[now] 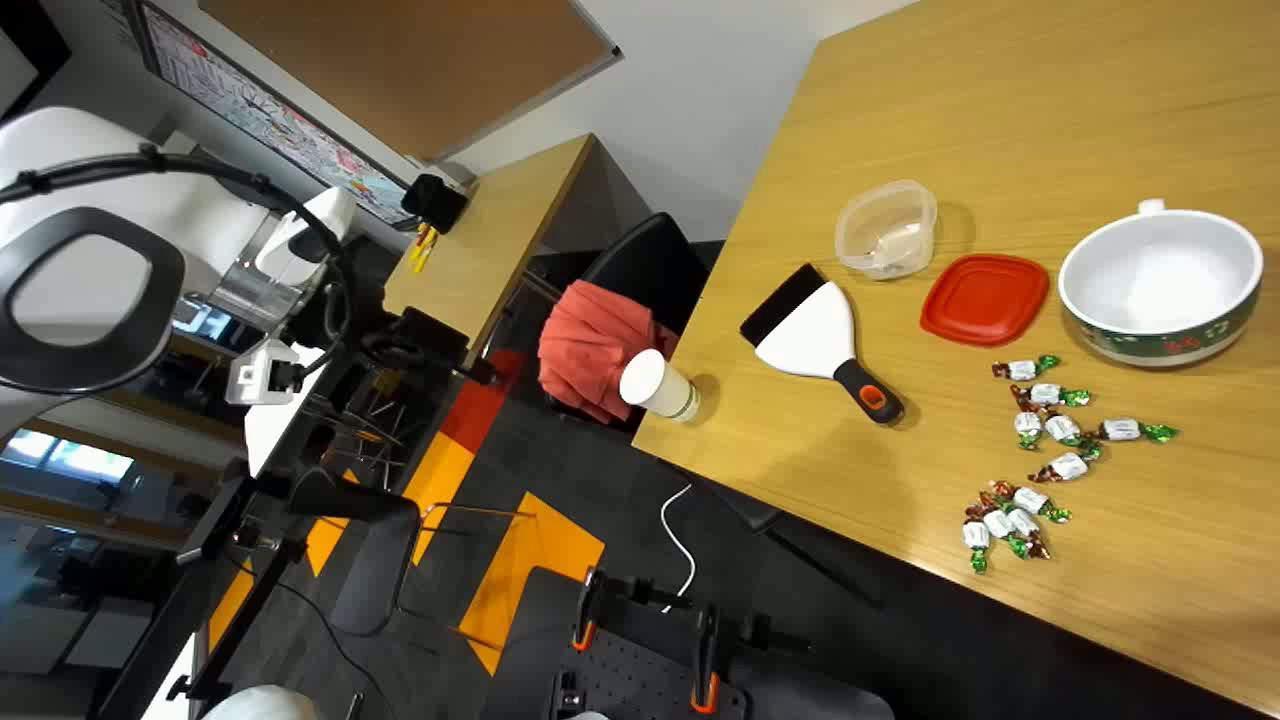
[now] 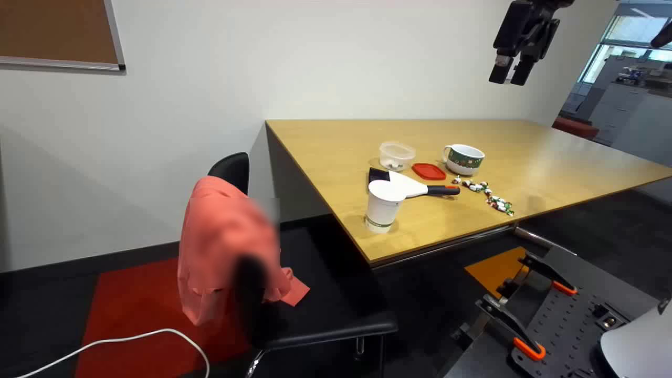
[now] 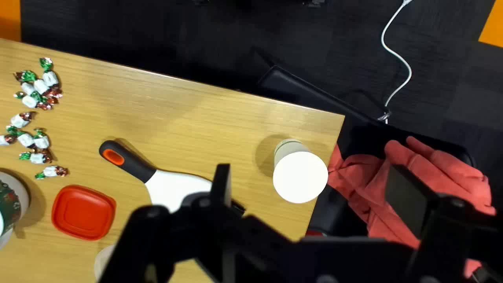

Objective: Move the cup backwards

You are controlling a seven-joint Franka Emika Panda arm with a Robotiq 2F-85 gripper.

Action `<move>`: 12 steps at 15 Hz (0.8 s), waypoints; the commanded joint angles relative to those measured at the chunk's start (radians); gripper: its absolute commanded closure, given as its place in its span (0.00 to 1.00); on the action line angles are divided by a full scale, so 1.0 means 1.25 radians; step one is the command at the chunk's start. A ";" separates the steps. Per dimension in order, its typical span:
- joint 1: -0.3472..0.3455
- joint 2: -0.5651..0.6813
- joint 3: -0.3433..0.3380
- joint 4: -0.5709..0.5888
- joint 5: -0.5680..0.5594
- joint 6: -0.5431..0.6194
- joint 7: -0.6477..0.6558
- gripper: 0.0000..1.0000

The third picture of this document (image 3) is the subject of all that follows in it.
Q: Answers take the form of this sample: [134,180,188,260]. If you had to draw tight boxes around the white scraper black orange handle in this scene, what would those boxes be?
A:
[98,139,247,218]

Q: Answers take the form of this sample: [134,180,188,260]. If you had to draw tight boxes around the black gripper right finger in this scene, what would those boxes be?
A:
[386,164,503,283]

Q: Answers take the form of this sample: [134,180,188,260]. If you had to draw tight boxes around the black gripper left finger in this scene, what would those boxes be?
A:
[98,163,296,283]

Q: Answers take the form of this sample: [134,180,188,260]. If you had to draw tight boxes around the white bowl holiday pattern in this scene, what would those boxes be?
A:
[0,170,32,251]

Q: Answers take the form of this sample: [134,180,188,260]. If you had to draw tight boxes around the red wrapped candy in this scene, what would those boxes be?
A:
[40,87,65,112]

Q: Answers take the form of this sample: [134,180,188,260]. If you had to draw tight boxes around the white cable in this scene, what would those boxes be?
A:
[379,0,416,126]

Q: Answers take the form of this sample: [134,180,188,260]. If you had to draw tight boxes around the white paper cup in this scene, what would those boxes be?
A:
[273,137,331,207]

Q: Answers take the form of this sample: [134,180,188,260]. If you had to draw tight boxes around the red square plastic lid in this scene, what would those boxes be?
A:
[51,185,119,243]

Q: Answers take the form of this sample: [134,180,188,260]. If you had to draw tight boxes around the red cloth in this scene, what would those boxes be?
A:
[328,136,497,281]

